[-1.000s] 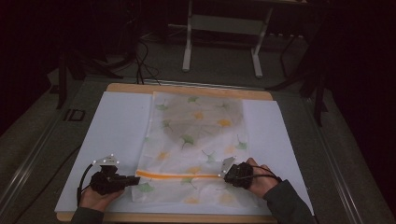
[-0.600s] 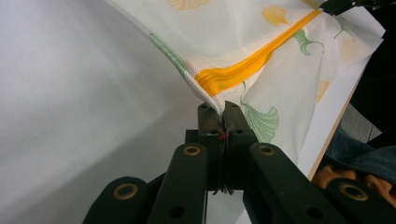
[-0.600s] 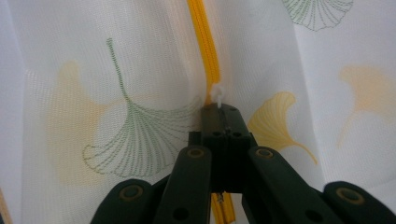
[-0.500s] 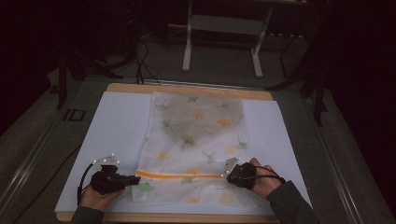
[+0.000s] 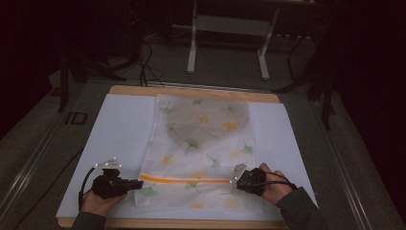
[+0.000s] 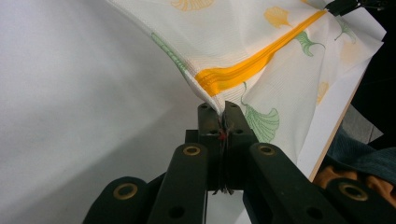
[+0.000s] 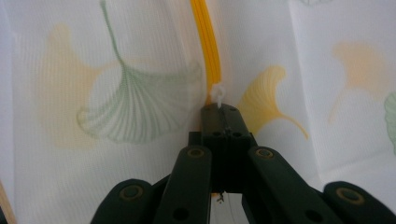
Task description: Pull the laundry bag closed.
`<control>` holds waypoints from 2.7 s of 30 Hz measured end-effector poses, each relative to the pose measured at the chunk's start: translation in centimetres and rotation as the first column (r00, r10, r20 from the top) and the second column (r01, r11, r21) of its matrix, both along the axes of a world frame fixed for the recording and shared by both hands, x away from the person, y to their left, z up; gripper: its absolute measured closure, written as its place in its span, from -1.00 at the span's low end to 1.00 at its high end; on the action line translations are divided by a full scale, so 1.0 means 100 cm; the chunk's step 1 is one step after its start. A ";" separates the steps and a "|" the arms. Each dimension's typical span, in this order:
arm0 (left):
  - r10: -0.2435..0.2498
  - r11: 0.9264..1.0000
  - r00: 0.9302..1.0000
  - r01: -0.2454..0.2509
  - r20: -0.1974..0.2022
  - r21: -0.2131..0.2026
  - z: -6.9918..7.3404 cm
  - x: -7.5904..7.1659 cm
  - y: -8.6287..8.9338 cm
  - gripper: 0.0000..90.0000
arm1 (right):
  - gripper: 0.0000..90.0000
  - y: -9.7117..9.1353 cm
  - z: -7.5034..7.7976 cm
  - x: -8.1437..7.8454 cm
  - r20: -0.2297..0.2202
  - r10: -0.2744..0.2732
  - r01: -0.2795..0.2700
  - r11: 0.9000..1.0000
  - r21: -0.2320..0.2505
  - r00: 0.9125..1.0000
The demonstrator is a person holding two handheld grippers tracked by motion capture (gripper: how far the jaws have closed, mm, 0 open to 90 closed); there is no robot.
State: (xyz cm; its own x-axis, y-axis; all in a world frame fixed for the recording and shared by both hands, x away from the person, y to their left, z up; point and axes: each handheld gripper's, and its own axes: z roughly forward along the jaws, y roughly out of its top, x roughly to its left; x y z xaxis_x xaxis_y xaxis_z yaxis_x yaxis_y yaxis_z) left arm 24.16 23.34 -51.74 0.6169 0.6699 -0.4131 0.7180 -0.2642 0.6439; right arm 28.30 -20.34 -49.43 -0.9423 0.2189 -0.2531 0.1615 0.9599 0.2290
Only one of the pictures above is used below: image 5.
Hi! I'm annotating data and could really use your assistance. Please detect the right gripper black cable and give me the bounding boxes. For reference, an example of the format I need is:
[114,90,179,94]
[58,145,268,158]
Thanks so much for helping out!
[248,171,299,190]

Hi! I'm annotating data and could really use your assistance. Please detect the long black floor cable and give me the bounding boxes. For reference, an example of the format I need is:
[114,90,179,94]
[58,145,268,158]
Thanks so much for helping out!
[11,148,85,230]

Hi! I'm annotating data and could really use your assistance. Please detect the white metal stand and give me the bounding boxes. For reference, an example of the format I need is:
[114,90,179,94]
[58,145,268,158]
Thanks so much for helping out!
[186,0,282,81]

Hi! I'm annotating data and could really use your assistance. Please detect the wooden table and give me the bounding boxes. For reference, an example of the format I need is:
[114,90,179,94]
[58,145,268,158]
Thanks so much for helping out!
[56,84,291,230]

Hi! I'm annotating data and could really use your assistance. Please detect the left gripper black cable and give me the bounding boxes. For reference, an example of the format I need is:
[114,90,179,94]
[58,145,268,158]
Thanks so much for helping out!
[78,167,98,213]

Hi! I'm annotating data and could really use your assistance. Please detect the aluminium rail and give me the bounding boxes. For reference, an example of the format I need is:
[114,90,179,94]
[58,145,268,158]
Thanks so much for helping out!
[309,97,375,230]
[0,116,66,221]
[146,80,273,94]

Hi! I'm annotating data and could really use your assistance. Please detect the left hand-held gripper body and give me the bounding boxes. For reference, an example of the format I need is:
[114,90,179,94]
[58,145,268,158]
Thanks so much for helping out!
[91,157,130,201]

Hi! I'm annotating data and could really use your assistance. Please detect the leaf print mesh laundry bag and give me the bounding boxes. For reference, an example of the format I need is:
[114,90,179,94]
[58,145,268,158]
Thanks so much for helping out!
[133,93,266,215]

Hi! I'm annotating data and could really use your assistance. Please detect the black floor bracket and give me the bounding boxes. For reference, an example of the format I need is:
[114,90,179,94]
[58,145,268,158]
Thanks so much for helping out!
[64,111,89,126]

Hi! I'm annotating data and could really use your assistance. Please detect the dark garment inside bag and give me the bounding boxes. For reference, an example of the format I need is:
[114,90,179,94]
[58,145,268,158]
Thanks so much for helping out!
[166,98,251,147]

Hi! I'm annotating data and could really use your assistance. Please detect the white board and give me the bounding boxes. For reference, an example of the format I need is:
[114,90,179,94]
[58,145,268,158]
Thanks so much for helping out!
[56,93,319,222]

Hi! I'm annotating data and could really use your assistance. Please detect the person's right hand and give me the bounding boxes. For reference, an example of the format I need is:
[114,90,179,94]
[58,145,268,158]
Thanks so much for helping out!
[258,162,297,207]

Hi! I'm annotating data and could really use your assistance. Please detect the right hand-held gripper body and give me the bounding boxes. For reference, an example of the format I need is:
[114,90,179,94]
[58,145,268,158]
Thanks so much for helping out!
[229,162,268,197]

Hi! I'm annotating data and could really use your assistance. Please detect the person's left hand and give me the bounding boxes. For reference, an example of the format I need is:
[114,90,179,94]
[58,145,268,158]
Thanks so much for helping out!
[79,189,129,219]

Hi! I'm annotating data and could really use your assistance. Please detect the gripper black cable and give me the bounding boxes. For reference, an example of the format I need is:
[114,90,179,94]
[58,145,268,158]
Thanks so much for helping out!
[78,167,98,213]
[248,171,299,190]

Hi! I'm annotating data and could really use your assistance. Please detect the black stand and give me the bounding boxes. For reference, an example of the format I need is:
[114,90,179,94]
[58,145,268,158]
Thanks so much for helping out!
[56,44,128,113]
[272,18,339,131]

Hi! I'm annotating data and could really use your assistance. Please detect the black floor cables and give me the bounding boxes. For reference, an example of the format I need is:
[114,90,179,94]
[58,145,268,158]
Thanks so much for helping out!
[136,40,167,89]

